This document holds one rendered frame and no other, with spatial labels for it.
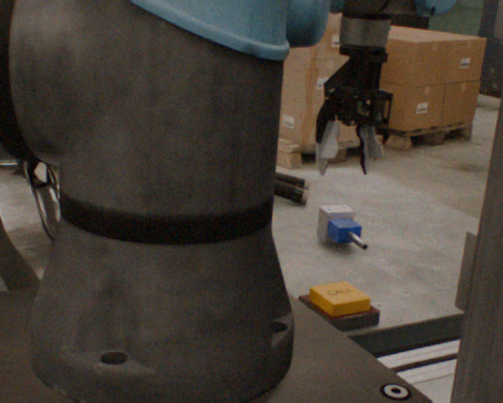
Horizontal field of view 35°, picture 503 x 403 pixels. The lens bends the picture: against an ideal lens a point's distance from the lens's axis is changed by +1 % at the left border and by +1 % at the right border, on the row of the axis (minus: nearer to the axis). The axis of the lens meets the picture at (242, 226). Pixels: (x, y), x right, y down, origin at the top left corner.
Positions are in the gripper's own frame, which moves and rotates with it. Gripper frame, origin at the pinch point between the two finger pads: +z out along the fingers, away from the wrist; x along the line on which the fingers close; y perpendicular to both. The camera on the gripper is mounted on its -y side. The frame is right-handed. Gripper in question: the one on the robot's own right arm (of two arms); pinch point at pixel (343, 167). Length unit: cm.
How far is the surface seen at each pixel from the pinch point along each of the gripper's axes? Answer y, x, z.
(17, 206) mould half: 7, -53, 2
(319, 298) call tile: 28.6, -15.5, 9.5
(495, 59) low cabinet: -556, 428, 61
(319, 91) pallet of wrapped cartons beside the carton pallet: -323, 140, 49
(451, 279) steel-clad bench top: 19.8, 10.6, 12.5
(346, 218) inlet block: 1.5, 0.9, 8.5
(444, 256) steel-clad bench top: 10.9, 14.9, 12.6
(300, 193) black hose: -18.6, 1.0, 10.5
